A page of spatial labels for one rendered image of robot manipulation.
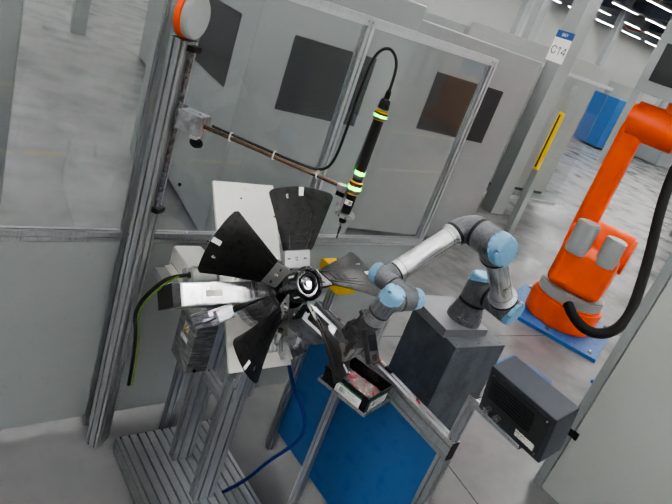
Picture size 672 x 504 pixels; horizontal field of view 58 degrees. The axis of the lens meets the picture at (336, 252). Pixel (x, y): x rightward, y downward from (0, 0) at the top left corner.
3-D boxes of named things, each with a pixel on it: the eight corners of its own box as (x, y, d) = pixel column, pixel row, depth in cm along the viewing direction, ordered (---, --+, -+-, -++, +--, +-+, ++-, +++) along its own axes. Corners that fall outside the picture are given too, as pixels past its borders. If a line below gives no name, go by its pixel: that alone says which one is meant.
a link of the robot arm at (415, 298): (409, 277, 209) (387, 278, 201) (431, 295, 201) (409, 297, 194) (400, 295, 212) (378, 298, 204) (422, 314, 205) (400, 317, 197)
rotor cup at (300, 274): (263, 280, 205) (285, 274, 195) (292, 260, 214) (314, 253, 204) (284, 316, 208) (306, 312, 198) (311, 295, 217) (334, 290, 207)
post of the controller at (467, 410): (446, 436, 212) (469, 393, 205) (452, 435, 214) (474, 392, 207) (452, 443, 210) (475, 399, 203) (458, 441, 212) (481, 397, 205)
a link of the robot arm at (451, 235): (468, 199, 224) (364, 264, 208) (490, 213, 217) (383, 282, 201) (468, 222, 232) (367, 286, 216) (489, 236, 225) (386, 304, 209)
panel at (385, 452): (277, 431, 297) (318, 321, 271) (278, 431, 297) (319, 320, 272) (376, 574, 242) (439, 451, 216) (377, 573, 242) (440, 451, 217)
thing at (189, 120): (170, 128, 210) (176, 104, 207) (181, 126, 216) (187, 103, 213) (196, 139, 208) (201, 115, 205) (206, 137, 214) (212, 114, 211)
